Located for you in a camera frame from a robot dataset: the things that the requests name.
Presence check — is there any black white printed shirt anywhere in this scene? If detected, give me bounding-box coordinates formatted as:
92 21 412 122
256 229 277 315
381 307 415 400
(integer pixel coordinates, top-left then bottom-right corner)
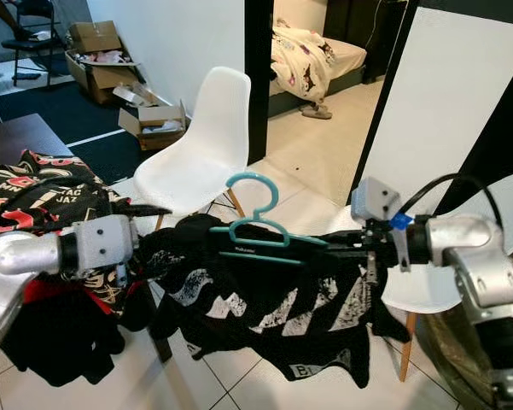
135 211 412 391

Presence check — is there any teal plastic hanger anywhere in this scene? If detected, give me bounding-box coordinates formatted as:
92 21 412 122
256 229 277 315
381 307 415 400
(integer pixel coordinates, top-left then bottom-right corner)
209 171 331 267

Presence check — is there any black red printed shirt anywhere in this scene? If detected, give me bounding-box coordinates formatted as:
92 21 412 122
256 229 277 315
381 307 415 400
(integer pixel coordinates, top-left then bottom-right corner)
0 149 148 296

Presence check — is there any white plastic chair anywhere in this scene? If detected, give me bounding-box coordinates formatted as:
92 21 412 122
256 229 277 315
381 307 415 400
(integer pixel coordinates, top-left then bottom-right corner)
132 65 254 219
374 169 513 383

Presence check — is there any dark olive plastic bag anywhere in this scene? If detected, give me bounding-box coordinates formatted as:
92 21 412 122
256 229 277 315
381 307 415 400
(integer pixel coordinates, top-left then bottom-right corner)
412 290 504 410

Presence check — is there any cream patterned blanket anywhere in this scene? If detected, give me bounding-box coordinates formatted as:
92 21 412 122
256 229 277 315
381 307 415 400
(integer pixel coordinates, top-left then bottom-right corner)
271 19 335 105

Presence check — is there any beige bed mattress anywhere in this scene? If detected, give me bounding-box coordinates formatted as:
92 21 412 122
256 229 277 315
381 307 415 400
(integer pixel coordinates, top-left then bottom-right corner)
324 34 370 86

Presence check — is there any dark navy garment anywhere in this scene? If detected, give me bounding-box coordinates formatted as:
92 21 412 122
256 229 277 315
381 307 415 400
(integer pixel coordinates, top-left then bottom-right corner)
0 286 131 387

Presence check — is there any small open cardboard box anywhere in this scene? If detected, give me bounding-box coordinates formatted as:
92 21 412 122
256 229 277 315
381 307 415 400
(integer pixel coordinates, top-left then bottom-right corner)
116 82 190 155

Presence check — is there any black folding chair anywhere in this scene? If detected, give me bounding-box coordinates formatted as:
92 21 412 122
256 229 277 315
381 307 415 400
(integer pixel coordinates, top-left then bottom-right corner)
7 0 63 88

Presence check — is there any person's bare leg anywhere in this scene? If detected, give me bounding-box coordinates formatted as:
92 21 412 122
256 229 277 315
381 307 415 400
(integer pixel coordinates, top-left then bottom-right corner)
0 0 42 42

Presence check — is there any large cardboard box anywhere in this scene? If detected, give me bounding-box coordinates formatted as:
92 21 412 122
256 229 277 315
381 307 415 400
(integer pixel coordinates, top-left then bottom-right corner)
66 20 148 106

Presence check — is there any blue cable tag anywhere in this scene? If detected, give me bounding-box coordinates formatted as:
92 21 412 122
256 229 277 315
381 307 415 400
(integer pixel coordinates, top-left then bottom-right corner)
389 212 416 232

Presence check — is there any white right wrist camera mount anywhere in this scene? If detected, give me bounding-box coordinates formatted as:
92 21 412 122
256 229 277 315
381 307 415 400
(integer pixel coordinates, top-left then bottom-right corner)
350 176 411 274

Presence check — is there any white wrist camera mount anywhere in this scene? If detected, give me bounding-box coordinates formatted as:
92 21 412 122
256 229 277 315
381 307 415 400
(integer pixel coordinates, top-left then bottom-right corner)
73 214 142 274
350 176 411 274

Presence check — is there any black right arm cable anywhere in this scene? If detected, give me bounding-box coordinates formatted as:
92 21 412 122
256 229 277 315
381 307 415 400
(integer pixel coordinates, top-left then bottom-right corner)
405 171 504 219

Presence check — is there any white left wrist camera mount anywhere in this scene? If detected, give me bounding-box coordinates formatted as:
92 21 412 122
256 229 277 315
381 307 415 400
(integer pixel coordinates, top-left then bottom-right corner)
73 214 142 274

